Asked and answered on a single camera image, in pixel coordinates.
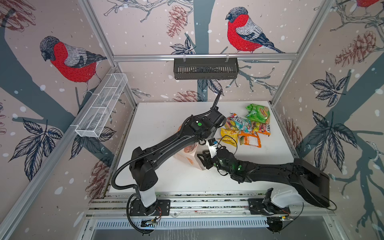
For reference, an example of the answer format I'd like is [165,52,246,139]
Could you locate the Fox's fruits candy packet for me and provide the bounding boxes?
[225,113,242,130]

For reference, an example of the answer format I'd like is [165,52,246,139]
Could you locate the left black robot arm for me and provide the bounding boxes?
[129,107,226,208]

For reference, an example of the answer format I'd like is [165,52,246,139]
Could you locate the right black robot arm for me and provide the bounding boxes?
[197,148,330,208]

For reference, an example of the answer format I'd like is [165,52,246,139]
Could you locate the yellow snack packet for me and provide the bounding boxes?
[221,128,239,147]

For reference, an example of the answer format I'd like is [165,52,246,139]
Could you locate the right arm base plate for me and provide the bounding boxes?
[248,199,291,216]

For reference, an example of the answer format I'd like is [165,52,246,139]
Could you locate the green snack packet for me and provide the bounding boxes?
[246,104,270,124]

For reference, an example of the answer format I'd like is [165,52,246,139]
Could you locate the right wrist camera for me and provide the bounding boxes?
[206,139,219,159]

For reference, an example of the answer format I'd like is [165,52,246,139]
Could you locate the black wall basket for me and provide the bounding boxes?
[174,58,239,80]

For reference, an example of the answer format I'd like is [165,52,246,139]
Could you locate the printed paper bag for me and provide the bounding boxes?
[174,142,206,171]

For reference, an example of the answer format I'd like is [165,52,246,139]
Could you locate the orange Fox's candy packet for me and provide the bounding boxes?
[238,131,262,148]

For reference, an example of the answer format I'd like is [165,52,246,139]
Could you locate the teal snack packet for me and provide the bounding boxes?
[238,116,253,133]

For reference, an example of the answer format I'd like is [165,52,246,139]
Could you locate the black corrugated cable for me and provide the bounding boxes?
[110,89,223,235]

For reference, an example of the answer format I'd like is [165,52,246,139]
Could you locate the white wire mesh basket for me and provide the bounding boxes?
[75,73,128,138]

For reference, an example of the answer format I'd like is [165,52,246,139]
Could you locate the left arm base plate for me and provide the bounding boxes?
[127,199,171,217]

